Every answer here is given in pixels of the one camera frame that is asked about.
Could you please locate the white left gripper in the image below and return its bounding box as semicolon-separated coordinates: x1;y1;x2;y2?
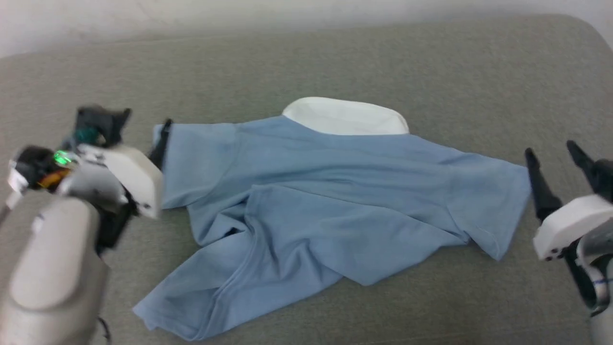
78;119;173;220

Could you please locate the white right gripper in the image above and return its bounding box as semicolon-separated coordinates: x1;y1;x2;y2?
524;140;613;262

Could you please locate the light blue white-collared shirt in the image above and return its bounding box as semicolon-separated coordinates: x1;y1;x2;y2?
132;96;533;342

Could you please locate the grey fabric sofa cushion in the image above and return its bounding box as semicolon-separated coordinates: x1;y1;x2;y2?
0;13;613;345

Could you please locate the teal-plug left gripper cable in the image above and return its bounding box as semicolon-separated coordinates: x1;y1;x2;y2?
72;126;103;147

